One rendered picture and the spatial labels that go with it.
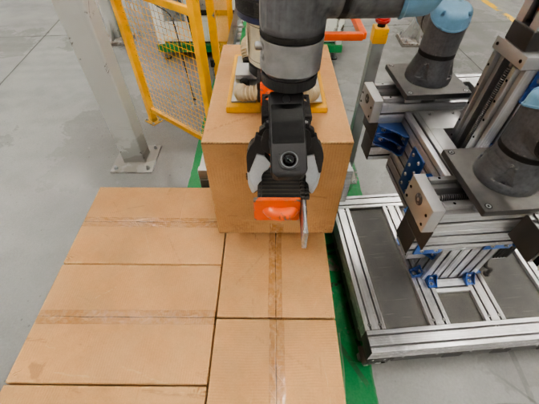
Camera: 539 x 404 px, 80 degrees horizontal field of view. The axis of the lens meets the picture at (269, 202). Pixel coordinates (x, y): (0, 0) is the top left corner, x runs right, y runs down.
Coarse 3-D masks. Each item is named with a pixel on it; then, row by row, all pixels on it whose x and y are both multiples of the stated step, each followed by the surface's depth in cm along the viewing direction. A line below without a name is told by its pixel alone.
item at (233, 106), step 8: (240, 56) 111; (232, 72) 105; (232, 80) 101; (240, 80) 96; (248, 80) 95; (256, 80) 100; (232, 88) 98; (232, 96) 94; (232, 104) 92; (240, 104) 92; (248, 104) 92; (256, 104) 92; (232, 112) 92; (240, 112) 92; (248, 112) 92; (256, 112) 92
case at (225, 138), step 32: (224, 64) 112; (224, 96) 98; (224, 128) 88; (256, 128) 88; (320, 128) 87; (224, 160) 88; (224, 192) 98; (256, 192) 98; (320, 192) 98; (224, 224) 110; (256, 224) 110; (288, 224) 110; (320, 224) 110
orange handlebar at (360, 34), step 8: (360, 24) 100; (328, 32) 96; (336, 32) 96; (344, 32) 96; (352, 32) 96; (360, 32) 96; (328, 40) 97; (336, 40) 97; (344, 40) 97; (352, 40) 97; (360, 40) 97; (264, 208) 51; (272, 208) 50; (280, 208) 50; (288, 208) 50; (296, 208) 51; (272, 216) 50; (280, 216) 50; (288, 216) 50
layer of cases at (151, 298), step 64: (128, 192) 144; (192, 192) 144; (128, 256) 123; (192, 256) 123; (256, 256) 123; (320, 256) 123; (64, 320) 107; (128, 320) 107; (192, 320) 107; (256, 320) 107; (320, 320) 107; (64, 384) 95; (128, 384) 95; (192, 384) 94; (256, 384) 94; (320, 384) 94
